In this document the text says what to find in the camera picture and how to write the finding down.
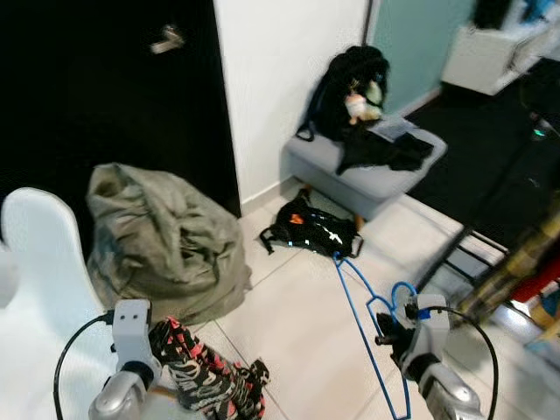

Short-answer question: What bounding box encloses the white plastic chair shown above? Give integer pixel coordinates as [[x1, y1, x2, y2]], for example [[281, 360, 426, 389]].
[[0, 186, 115, 420]]

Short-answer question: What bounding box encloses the small plush toy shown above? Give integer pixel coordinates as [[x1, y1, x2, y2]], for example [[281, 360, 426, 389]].
[[344, 77, 386, 123]]

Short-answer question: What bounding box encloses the black door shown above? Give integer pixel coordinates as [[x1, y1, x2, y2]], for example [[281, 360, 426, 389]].
[[0, 0, 242, 237]]

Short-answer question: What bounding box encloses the black floor mat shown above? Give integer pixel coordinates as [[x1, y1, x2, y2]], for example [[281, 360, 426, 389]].
[[407, 57, 560, 250]]

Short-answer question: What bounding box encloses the black red printed shirt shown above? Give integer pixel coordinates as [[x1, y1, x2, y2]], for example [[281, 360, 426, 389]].
[[149, 317, 270, 420]]

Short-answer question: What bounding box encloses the black backpack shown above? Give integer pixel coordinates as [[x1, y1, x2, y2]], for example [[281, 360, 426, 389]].
[[297, 45, 392, 143]]

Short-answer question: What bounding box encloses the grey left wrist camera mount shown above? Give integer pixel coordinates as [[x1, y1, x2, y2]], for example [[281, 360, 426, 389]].
[[114, 299, 154, 373]]

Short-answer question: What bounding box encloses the grey ottoman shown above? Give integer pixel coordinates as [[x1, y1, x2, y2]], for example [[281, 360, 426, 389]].
[[282, 118, 449, 221]]

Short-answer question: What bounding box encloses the silver door handle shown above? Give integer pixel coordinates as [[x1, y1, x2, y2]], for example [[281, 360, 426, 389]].
[[149, 24, 187, 55]]

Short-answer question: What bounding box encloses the olive bean bag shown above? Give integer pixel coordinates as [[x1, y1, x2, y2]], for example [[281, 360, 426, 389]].
[[86, 162, 253, 326]]

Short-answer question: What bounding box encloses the blue plastic hanger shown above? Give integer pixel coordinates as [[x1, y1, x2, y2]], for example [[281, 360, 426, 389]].
[[332, 254, 421, 419]]

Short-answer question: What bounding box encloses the red hanging garment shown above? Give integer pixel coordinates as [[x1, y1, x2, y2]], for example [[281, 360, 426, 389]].
[[507, 258, 560, 305]]

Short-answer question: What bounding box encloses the black crumpled garment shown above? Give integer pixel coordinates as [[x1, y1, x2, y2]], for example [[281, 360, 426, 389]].
[[335, 129, 436, 174]]

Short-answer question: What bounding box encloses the yellow blue shirt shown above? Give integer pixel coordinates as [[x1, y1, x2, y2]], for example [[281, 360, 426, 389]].
[[459, 214, 560, 320]]

